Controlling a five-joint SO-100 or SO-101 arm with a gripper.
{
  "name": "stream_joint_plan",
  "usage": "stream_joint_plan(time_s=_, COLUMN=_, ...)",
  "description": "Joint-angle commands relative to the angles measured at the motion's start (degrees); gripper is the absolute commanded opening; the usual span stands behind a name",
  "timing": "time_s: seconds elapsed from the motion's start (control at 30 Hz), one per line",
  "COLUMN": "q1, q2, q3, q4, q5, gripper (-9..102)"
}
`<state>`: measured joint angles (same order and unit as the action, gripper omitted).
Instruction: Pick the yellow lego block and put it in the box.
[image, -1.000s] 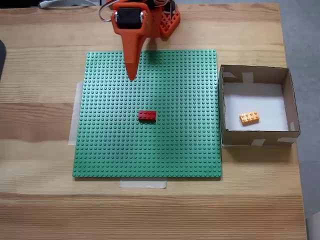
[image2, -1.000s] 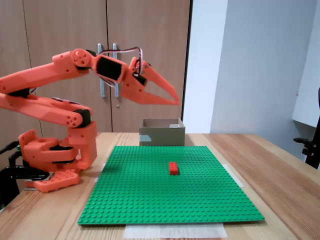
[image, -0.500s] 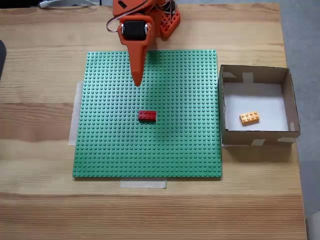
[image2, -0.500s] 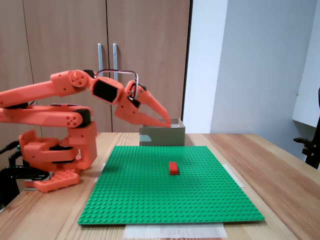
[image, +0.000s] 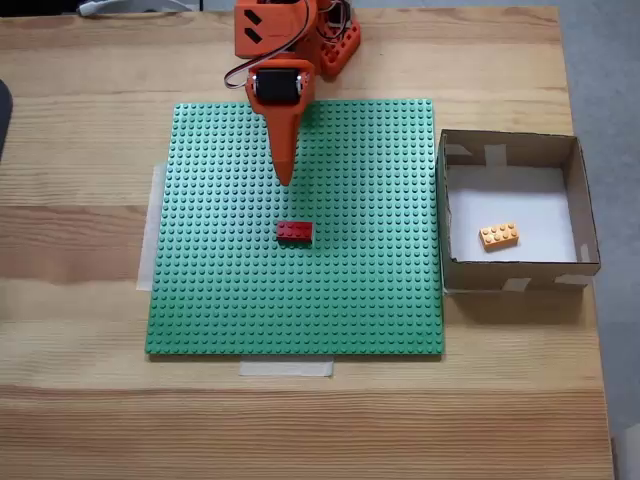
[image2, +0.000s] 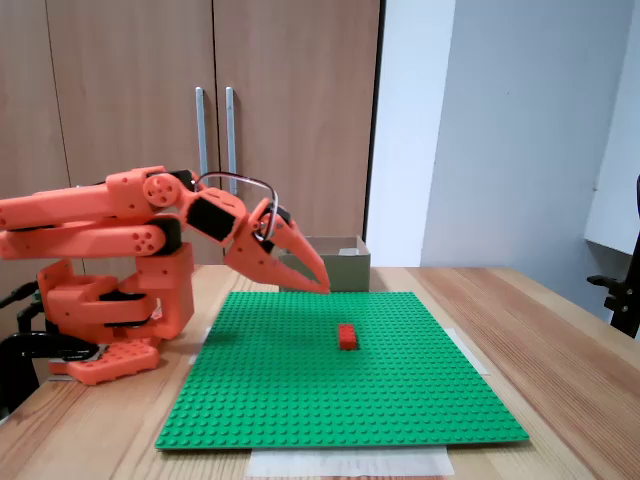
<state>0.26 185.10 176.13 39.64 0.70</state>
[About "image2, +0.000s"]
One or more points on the green lego baseplate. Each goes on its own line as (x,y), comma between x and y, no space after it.
(300,390)

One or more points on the cardboard box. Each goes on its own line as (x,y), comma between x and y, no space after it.
(350,272)

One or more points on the short masking tape strip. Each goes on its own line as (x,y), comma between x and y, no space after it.
(470,352)
(196,359)

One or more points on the red lego block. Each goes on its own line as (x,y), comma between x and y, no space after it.
(348,337)

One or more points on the black office chair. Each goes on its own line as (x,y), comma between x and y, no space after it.
(625,310)

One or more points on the black table clamp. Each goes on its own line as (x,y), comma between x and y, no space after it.
(30,345)

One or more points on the long masking tape strip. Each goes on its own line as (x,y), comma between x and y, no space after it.
(350,462)

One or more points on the wooden cabinet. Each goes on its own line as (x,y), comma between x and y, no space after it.
(125,75)

